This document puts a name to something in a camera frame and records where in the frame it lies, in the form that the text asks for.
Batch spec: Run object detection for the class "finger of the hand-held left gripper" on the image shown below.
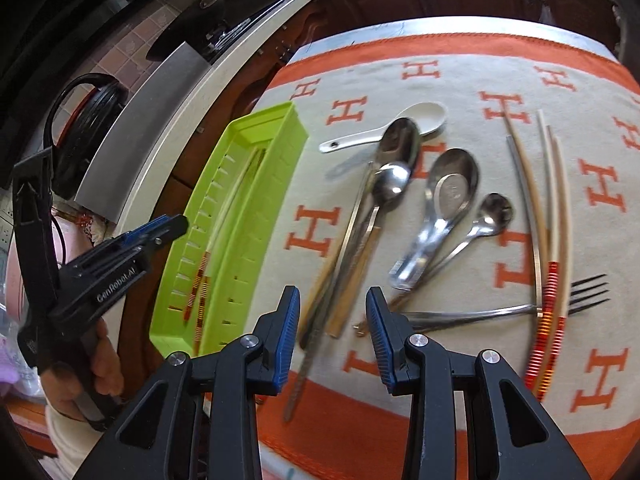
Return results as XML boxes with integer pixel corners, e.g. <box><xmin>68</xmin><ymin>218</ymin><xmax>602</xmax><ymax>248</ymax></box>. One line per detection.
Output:
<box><xmin>139</xmin><ymin>237</ymin><xmax>168</xmax><ymax>264</ymax></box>
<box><xmin>120</xmin><ymin>214</ymin><xmax>190</xmax><ymax>248</ymax></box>

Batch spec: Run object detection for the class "orange and beige printed blanket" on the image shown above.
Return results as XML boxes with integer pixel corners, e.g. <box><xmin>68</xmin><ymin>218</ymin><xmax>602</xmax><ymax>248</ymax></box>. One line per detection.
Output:
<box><xmin>245</xmin><ymin>34</ymin><xmax>640</xmax><ymax>480</ymax></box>

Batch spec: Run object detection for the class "black cooktop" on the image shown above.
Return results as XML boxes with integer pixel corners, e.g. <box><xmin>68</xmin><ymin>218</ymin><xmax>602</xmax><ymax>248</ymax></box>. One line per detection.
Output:
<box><xmin>197</xmin><ymin>0</ymin><xmax>291</xmax><ymax>63</ymax></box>

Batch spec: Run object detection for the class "person's left hand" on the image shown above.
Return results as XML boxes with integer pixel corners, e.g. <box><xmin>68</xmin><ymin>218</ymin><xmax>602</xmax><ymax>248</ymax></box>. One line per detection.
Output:
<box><xmin>42</xmin><ymin>317</ymin><xmax>126</xmax><ymax>423</ymax></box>

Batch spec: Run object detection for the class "metal chopstick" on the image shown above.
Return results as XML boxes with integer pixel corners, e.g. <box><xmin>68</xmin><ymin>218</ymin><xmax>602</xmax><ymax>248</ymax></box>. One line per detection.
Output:
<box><xmin>283</xmin><ymin>160</ymin><xmax>376</xmax><ymax>423</ymax></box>
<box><xmin>506</xmin><ymin>137</ymin><xmax>545</xmax><ymax>318</ymax></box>

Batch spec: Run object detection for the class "pink rice cooker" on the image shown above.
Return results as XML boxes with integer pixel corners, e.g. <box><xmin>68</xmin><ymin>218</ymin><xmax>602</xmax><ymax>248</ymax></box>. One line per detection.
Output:
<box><xmin>52</xmin><ymin>220</ymin><xmax>96</xmax><ymax>268</ymax></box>

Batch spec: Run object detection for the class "black wok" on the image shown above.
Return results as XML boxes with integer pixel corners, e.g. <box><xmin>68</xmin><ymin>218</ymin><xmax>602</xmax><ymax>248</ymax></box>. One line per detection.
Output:
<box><xmin>147</xmin><ymin>0</ymin><xmax>211</xmax><ymax>61</ymax></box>

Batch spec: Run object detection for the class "metal spoon with wooden handle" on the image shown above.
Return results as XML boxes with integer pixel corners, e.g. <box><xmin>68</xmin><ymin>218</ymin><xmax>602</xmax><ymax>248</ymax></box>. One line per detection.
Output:
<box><xmin>327</xmin><ymin>161</ymin><xmax>413</xmax><ymax>339</ymax></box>

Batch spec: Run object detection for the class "purple cloth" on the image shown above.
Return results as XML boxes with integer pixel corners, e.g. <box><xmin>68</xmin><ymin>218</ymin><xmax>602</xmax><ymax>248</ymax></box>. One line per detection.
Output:
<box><xmin>0</xmin><ymin>330</ymin><xmax>31</xmax><ymax>386</ymax></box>

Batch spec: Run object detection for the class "metal fork with black tines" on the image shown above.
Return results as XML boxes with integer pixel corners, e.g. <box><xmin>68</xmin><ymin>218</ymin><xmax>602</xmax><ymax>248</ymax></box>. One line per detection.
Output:
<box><xmin>400</xmin><ymin>274</ymin><xmax>612</xmax><ymax>333</ymax></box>

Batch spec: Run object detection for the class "white kitchen counter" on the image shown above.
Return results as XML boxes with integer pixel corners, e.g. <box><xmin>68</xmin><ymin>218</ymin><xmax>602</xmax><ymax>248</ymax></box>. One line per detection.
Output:
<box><xmin>112</xmin><ymin>0</ymin><xmax>351</xmax><ymax>261</ymax></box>

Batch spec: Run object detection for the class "wooden chopstick with striped end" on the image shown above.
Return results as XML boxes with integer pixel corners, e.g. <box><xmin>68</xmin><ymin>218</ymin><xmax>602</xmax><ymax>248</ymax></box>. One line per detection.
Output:
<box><xmin>540</xmin><ymin>126</ymin><xmax>572</xmax><ymax>403</ymax></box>
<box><xmin>502</xmin><ymin>112</ymin><xmax>556</xmax><ymax>391</ymax></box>
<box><xmin>535</xmin><ymin>109</ymin><xmax>561</xmax><ymax>397</ymax></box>
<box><xmin>192</xmin><ymin>149</ymin><xmax>268</xmax><ymax>356</ymax></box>

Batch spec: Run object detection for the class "long metal spoon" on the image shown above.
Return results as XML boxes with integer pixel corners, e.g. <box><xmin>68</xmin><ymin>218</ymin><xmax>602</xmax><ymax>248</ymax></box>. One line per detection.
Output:
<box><xmin>299</xmin><ymin>116</ymin><xmax>422</xmax><ymax>348</ymax></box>

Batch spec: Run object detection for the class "small round metal spoon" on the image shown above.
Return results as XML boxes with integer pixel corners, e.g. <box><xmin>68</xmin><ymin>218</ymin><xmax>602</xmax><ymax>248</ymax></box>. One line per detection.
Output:
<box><xmin>354</xmin><ymin>192</ymin><xmax>515</xmax><ymax>337</ymax></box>

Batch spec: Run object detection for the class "white ceramic spoon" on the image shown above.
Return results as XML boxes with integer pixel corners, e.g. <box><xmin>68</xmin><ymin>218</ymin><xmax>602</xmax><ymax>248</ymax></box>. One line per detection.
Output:
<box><xmin>319</xmin><ymin>102</ymin><xmax>447</xmax><ymax>155</ymax></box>

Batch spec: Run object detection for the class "black range hood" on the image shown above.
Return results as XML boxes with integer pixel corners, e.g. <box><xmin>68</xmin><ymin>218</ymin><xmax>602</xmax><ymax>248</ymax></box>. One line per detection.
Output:
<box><xmin>0</xmin><ymin>0</ymin><xmax>166</xmax><ymax>111</ymax></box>

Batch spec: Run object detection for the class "black pressure cooker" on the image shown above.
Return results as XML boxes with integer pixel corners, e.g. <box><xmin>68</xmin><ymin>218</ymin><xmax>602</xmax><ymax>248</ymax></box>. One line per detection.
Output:
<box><xmin>44</xmin><ymin>72</ymin><xmax>132</xmax><ymax>201</ymax></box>

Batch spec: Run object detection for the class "green plastic utensil tray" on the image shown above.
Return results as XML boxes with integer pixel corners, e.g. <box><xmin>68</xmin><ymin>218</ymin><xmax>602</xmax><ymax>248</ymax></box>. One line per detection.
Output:
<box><xmin>149</xmin><ymin>101</ymin><xmax>310</xmax><ymax>361</ymax></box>

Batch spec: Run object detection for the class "wide metal soup spoon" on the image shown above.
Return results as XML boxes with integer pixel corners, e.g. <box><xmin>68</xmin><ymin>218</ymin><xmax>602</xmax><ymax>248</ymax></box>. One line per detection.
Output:
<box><xmin>389</xmin><ymin>148</ymin><xmax>481</xmax><ymax>292</ymax></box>

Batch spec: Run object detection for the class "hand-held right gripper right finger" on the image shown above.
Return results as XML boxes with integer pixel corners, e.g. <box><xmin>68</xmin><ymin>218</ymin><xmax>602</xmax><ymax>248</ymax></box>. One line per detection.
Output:
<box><xmin>365</xmin><ymin>286</ymin><xmax>593</xmax><ymax>480</ymax></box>

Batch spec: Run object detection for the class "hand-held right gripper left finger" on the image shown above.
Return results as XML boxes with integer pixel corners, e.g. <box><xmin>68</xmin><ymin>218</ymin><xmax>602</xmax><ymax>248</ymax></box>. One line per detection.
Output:
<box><xmin>72</xmin><ymin>285</ymin><xmax>302</xmax><ymax>480</ymax></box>

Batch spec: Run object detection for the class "steel splash guard panel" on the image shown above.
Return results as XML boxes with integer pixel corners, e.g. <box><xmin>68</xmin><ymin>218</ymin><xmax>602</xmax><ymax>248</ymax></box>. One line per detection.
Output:
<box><xmin>75</xmin><ymin>41</ymin><xmax>211</xmax><ymax>224</ymax></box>

